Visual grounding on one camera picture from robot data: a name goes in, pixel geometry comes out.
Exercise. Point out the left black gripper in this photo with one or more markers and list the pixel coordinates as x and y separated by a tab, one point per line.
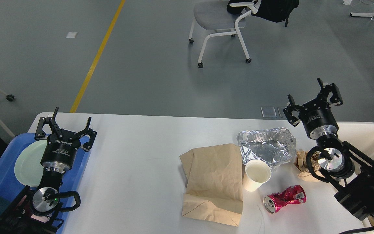
60	151

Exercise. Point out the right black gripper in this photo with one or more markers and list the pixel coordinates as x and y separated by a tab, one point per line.
319	120

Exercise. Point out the green plate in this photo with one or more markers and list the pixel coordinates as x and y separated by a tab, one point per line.
28	169

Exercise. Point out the aluminium foil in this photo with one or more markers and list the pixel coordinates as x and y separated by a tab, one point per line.
275	146

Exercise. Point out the white paper cup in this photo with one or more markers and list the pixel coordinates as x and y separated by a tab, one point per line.
257	173

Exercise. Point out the brown paper bag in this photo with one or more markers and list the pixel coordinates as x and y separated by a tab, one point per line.
214	184

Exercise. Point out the pink ribbed mug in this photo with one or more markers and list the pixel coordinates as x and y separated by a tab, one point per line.
45	215

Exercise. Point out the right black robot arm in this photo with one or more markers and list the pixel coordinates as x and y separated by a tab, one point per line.
350	171

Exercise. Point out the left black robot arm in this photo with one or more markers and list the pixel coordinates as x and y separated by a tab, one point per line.
16	218

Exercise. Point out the crumpled brown napkin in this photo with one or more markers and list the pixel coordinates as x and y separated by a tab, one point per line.
301	163

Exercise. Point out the blue plastic tray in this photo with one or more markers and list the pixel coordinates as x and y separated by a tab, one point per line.
10	187

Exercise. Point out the crushed red can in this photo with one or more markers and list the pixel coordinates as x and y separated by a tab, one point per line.
291	195

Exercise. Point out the black backpack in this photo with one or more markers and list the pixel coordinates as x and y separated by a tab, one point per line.
271	10

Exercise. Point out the grey white office chair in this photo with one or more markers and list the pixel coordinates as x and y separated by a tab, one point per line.
213	16

